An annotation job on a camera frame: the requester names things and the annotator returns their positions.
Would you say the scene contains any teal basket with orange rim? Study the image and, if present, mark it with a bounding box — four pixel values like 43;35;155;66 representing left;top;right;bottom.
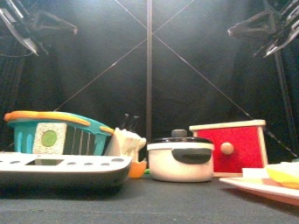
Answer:
5;109;115;156

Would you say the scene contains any red wooden box with knob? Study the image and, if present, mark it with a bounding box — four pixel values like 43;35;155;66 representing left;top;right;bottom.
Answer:
189;118;270;179

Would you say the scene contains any speckled white block green circle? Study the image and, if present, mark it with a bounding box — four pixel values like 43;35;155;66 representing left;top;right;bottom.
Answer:
33;122;69;156

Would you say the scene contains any yellow toy food piece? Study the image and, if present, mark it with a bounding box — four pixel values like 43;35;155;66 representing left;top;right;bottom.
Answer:
266;161;299;190

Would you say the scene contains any cream toy knife block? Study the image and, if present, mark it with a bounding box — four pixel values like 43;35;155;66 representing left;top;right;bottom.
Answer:
105;126;147;163

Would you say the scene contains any pink plastic tray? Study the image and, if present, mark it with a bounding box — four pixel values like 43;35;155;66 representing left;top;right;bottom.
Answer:
219;174;299;207

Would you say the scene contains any white toy kitchen scale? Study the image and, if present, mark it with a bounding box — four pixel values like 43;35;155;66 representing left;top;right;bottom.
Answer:
0;151;134;189

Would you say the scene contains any white toy pot black lid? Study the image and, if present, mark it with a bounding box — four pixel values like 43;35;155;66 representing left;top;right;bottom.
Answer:
146;129;217;183

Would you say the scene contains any orange toy egg shell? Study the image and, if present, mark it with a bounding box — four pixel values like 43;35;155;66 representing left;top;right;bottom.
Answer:
127;158;149;179

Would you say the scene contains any dark metal frame post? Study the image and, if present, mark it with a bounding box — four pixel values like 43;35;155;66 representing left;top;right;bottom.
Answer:
274;52;296;152

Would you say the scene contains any thin diagonal brace cord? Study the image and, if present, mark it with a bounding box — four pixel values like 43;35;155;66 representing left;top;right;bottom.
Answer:
114;0;299;158
53;0;197;112

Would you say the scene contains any metal frame pole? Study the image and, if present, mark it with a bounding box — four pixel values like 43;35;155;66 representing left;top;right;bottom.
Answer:
145;0;155;135

